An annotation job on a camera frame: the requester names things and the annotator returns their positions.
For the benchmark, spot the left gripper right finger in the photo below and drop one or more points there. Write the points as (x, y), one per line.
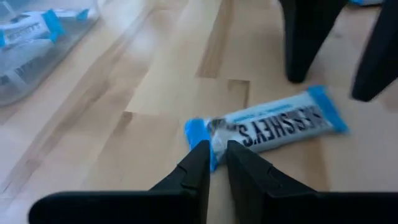
(261, 193)

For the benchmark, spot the clear plastic bin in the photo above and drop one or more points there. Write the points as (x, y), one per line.
(68, 59)

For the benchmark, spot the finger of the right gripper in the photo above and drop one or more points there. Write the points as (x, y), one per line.
(382, 62)
(308, 34)

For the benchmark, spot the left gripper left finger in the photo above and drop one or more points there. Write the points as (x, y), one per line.
(189, 186)

